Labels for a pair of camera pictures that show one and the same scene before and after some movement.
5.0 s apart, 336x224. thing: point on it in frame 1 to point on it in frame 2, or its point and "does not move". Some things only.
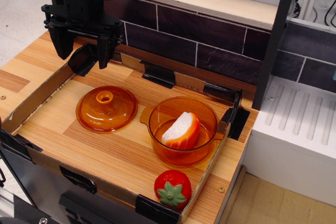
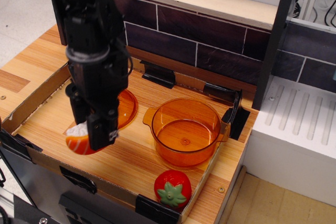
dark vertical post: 270,57 does not move
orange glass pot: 161,110 does not move
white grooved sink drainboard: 293,142 does not move
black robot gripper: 82,12 to 98,62
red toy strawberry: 172,188 does not move
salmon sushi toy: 182,132 to 77,139
